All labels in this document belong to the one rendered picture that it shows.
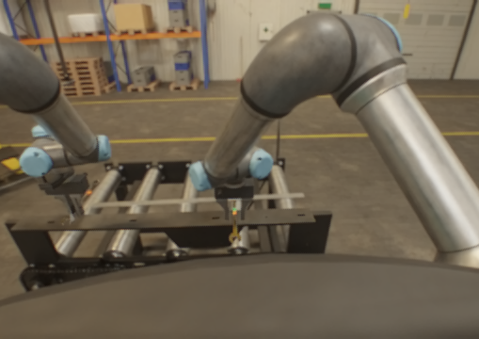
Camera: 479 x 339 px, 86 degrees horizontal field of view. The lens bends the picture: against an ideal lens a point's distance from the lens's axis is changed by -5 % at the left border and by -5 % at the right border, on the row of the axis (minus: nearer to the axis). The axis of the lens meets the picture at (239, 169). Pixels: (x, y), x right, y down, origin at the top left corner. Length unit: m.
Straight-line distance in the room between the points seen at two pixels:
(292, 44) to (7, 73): 0.40
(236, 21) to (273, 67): 9.49
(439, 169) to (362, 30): 0.22
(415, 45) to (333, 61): 11.41
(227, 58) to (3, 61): 9.53
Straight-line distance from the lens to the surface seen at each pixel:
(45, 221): 1.30
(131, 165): 2.14
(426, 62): 12.17
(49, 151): 0.86
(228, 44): 9.89
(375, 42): 0.46
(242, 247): 1.32
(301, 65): 0.38
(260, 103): 0.41
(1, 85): 0.51
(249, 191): 0.89
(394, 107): 0.44
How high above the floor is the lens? 1.84
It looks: 29 degrees down
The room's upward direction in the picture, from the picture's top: 1 degrees counter-clockwise
